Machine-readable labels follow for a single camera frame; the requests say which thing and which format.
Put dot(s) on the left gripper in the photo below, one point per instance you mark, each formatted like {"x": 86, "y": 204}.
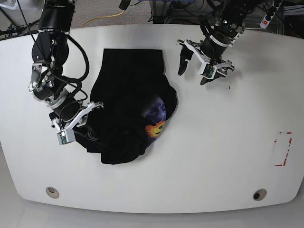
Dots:
{"x": 210, "y": 51}

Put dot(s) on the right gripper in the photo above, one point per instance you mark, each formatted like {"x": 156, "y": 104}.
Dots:
{"x": 66, "y": 117}

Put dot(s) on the black printed T-shirt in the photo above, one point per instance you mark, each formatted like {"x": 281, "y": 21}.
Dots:
{"x": 138, "y": 100}

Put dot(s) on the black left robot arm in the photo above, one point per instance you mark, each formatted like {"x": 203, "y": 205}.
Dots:
{"x": 221, "y": 28}

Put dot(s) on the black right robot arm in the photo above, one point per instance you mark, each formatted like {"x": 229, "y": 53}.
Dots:
{"x": 49, "y": 53}

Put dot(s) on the white power strip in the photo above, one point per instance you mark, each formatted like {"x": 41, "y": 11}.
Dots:
{"x": 270, "y": 13}

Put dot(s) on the black tripod stand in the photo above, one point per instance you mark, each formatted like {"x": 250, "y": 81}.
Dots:
{"x": 17, "y": 29}

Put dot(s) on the red tape rectangle marking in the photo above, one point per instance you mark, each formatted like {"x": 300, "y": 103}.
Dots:
{"x": 281, "y": 148}

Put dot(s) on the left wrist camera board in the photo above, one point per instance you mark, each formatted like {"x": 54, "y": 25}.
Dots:
{"x": 208, "y": 72}

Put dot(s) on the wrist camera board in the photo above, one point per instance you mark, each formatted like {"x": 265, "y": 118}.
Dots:
{"x": 208, "y": 72}
{"x": 61, "y": 138}

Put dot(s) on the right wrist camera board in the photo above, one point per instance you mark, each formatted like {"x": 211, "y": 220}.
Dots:
{"x": 61, "y": 138}

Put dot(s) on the aluminium frame post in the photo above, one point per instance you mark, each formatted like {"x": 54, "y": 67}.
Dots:
{"x": 159, "y": 9}

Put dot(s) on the left table cable grommet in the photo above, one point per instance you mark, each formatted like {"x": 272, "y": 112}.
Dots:
{"x": 52, "y": 192}

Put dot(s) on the table cable grommet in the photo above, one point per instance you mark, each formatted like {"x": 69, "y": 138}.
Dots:
{"x": 52, "y": 192}
{"x": 259, "y": 194}

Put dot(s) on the right table cable grommet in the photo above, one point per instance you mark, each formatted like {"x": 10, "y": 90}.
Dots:
{"x": 259, "y": 194}

